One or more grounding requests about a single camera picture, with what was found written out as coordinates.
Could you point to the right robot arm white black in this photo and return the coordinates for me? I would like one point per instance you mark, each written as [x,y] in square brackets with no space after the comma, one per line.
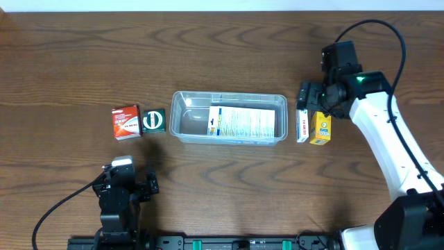
[414,220]

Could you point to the yellow box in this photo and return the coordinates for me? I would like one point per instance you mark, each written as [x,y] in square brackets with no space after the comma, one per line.
[320,128]

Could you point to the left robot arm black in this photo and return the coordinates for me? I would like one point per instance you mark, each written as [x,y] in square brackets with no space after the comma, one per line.
[120,196]

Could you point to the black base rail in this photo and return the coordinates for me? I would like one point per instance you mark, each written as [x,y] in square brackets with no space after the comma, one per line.
[215,243]

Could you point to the dark green small box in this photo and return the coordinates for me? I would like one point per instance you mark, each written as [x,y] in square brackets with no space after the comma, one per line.
[154,121]

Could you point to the clear plastic container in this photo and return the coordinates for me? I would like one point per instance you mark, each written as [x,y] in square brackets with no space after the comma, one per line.
[190,113]

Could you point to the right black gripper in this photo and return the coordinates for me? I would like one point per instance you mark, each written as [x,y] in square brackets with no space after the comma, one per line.
[306,96]

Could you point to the slim white blue box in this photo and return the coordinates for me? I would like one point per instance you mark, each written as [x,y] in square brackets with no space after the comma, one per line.
[302,126]

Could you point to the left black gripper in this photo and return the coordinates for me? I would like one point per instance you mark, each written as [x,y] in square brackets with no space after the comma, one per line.
[151,184]

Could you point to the red orange small box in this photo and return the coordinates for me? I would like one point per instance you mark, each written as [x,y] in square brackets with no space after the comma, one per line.
[126,123]

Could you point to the large blue white box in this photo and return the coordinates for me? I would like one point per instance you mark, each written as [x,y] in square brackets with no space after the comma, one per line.
[236,122]

